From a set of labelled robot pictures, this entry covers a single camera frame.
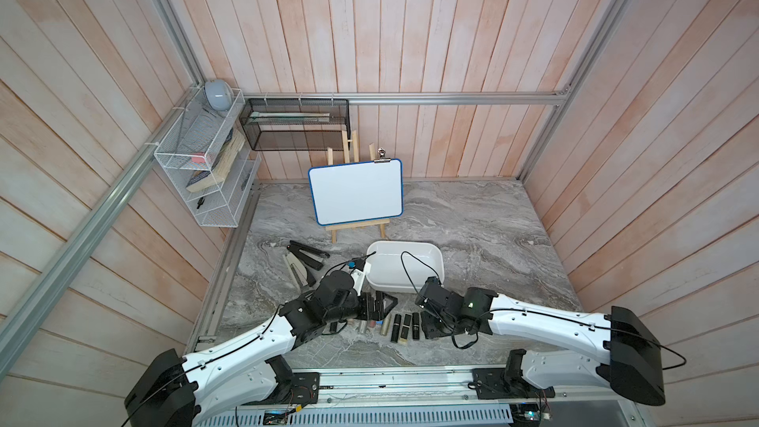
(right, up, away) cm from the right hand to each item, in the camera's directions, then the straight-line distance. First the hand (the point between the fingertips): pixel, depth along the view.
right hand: (427, 325), depth 80 cm
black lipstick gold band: (-8, -2, +2) cm, 9 cm away
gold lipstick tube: (-11, -1, +4) cm, 12 cm away
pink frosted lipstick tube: (-15, -1, +4) cm, 16 cm away
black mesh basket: (-44, +63, +28) cm, 82 cm away
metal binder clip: (-12, +47, +9) cm, 50 cm away
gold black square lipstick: (-6, -1, +2) cm, 6 cm away
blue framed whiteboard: (-20, +37, +11) cm, 44 cm away
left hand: (-12, +7, -4) cm, 14 cm away
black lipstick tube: (-3, -2, +4) cm, 5 cm away
